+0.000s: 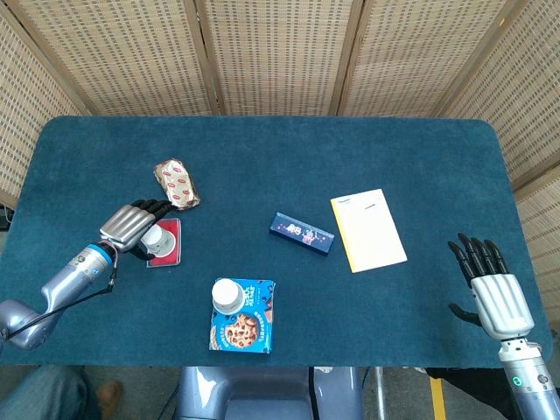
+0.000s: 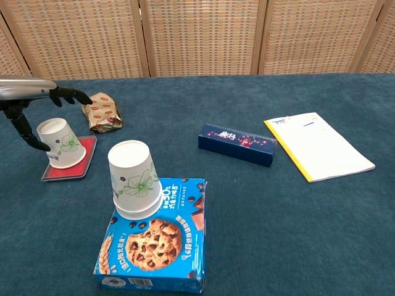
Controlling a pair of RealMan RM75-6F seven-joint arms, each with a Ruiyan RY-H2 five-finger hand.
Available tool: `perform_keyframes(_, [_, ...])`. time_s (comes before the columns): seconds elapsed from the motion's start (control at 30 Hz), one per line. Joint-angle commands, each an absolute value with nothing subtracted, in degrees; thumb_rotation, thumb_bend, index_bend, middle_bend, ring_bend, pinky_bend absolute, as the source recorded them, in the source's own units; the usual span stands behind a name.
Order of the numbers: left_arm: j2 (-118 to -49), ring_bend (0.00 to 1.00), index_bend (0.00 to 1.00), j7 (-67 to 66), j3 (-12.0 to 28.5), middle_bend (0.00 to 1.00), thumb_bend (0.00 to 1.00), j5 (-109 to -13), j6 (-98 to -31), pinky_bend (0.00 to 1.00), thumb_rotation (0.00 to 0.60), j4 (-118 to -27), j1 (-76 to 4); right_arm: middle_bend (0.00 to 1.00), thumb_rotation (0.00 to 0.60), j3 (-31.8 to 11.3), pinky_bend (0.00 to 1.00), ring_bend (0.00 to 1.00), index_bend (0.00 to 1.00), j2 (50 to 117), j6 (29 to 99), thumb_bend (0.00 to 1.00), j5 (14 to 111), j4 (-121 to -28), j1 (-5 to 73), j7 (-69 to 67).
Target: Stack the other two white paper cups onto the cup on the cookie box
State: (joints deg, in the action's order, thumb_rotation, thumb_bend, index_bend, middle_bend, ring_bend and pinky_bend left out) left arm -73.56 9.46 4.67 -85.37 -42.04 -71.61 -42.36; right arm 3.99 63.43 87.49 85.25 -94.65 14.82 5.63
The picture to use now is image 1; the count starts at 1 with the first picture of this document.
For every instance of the red ink stamp pad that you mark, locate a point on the red ink stamp pad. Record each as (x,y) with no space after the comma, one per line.
(170,260)

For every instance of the woven bamboo folding screen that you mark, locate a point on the woven bamboo folding screen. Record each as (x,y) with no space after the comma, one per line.
(280,52)

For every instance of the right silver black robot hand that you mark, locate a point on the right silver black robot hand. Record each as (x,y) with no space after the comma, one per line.
(501,302)

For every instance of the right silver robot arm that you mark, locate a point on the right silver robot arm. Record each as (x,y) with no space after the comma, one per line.
(529,385)

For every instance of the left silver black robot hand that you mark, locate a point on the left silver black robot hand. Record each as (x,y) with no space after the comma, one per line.
(124,225)

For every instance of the metal pole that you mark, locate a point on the metal pole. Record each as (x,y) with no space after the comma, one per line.
(380,394)

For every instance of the grey-blue robot torso base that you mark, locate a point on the grey-blue robot torso base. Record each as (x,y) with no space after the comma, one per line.
(262,394)

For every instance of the long dark blue box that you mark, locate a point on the long dark blue box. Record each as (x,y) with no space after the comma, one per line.
(302,232)

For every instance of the person's blue jeans leg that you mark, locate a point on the person's blue jeans leg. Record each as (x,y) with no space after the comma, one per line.
(39,394)

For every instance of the teal table cloth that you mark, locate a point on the teal table cloth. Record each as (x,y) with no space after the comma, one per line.
(306,153)

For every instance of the white notepad yellow spine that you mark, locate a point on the white notepad yellow spine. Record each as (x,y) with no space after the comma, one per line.
(372,232)

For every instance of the blue chocolate cookie box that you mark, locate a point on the blue chocolate cookie box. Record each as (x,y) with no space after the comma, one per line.
(245,328)

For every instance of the yellow floor tape strip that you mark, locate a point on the yellow floor tape strip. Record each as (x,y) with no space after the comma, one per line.
(437,398)

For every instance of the brown shoe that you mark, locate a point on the brown shoe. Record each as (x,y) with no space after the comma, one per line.
(109,396)

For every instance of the gold foil snack wrapper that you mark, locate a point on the gold foil snack wrapper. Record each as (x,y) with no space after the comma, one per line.
(177,184)

